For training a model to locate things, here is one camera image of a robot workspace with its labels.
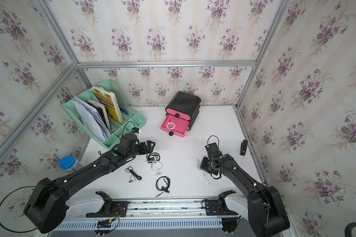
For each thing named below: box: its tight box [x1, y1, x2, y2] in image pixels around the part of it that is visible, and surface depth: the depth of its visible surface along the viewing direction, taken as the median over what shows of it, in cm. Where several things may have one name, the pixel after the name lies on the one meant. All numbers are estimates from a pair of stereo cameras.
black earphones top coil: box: [146, 152, 161, 164], surface depth 92 cm
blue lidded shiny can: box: [58, 155, 84, 173], surface depth 71 cm
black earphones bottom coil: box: [155, 175, 171, 198], surface depth 82 cm
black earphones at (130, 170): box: [124, 165, 142, 183], surface depth 86 cm
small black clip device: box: [239, 139, 248, 157], surface depth 95 cm
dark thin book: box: [87, 98, 111, 130], surface depth 95 cm
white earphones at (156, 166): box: [150, 160, 164, 176], surface depth 90 cm
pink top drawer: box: [165, 108, 191, 121], surface depth 97 cm
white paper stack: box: [71, 95, 111, 142], surface depth 87 cm
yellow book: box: [91, 86, 124, 124], surface depth 97 cm
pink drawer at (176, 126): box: [160, 114, 190, 138], surface depth 99 cm
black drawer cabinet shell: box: [165, 91, 202, 131], surface depth 101 cm
